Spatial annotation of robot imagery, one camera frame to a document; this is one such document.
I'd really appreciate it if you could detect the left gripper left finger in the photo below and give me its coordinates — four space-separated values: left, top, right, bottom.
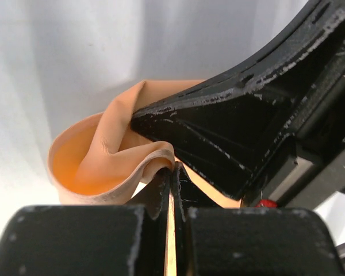
0 169 171 275

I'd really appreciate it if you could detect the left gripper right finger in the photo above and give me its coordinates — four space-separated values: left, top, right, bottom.
172 163 345 275

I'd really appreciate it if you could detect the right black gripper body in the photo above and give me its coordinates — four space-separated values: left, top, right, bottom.
241 44 345 206

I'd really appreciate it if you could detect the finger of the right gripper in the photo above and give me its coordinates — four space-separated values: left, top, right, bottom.
158 0 345 104
131 34 345 200

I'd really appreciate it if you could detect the peach cloth napkin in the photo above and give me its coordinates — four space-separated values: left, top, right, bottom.
47 79 242 276

